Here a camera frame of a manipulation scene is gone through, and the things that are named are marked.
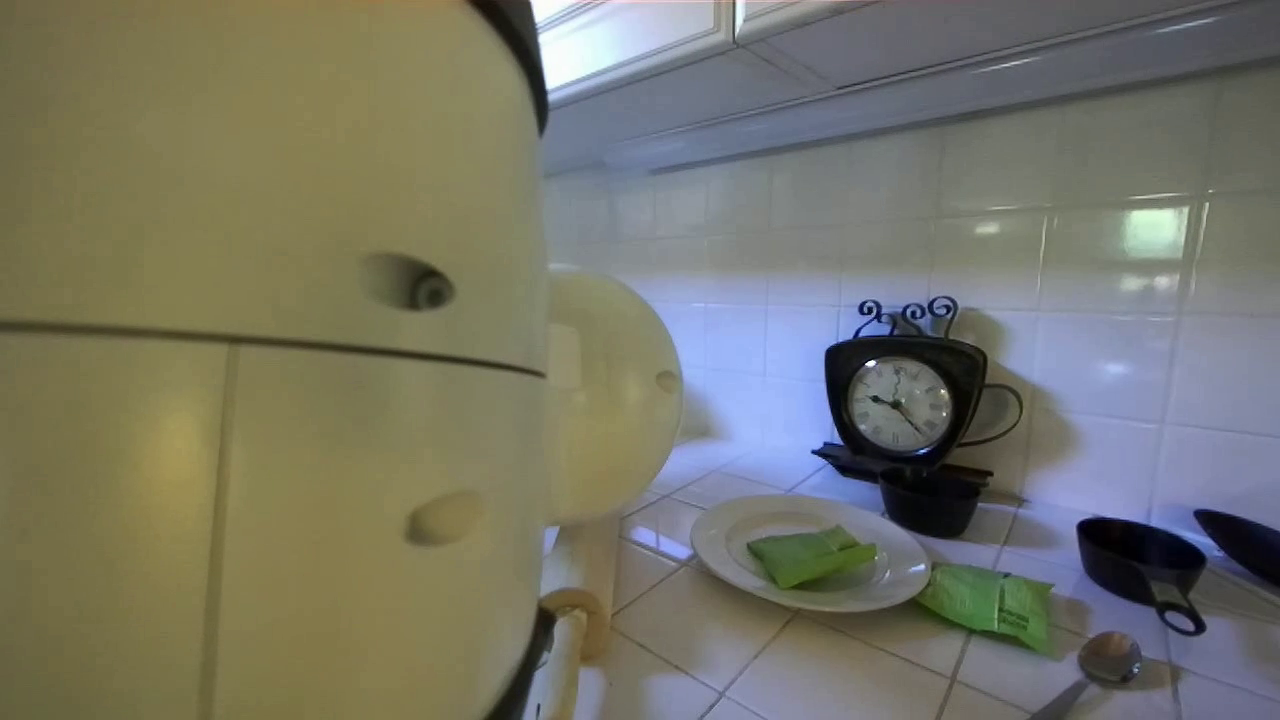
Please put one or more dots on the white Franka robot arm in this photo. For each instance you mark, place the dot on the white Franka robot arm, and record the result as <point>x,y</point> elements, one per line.
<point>266,374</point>

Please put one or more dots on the black teacup-shaped clock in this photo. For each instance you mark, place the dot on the black teacup-shaped clock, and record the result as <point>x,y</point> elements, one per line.
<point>907,400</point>

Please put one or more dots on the white round plate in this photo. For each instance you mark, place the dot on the white round plate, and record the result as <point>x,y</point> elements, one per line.
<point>853,586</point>

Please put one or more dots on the small black cup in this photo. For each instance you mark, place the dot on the small black cup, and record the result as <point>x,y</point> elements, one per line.
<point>930,507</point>

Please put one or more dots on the white upper cabinet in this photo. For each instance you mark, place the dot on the white upper cabinet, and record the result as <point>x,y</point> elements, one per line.
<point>932,52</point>

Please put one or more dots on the metal spoon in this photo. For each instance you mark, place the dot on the metal spoon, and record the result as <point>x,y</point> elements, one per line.
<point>1105,658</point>

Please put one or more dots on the large black measuring cup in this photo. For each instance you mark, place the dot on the large black measuring cup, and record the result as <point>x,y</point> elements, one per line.
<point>1245,542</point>

